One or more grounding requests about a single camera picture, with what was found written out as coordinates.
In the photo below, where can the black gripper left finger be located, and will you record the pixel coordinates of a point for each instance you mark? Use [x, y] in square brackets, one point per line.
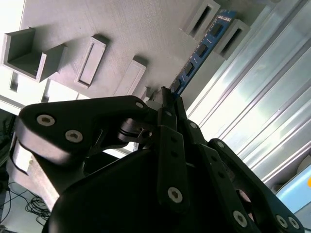
[73, 116]

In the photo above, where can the blue RAM stick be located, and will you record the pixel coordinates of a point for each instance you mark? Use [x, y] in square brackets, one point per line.
[192, 68]

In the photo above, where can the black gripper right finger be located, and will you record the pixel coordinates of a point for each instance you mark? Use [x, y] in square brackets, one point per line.
[252, 179]

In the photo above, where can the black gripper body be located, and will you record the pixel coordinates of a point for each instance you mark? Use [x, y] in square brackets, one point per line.
[109, 199]

